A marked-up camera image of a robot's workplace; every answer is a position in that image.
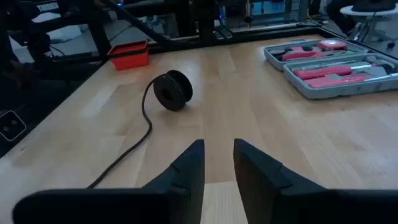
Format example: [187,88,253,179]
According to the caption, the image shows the pink-handled hammer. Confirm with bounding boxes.
[294,55,396,81]

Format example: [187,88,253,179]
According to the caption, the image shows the pink-handled screwdriver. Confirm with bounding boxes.
[306,72,398,89]

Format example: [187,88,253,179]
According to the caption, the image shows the white floor lamp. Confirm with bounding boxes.
[340,4,398,43]

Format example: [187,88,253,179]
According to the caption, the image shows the red plastic bin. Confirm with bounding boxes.
[107,40,150,72]

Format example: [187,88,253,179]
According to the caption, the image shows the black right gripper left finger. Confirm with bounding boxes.
[12,139,206,224]

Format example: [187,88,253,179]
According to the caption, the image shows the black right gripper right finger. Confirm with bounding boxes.
[233,138,398,224]

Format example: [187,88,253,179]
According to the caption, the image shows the black braided cord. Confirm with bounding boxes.
[86,73,167,190]

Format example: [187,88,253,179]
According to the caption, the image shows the pink-handled pliers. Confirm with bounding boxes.
[281,46,327,62]

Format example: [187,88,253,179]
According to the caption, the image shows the grey plastic tool case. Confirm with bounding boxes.
[262,37,398,100]

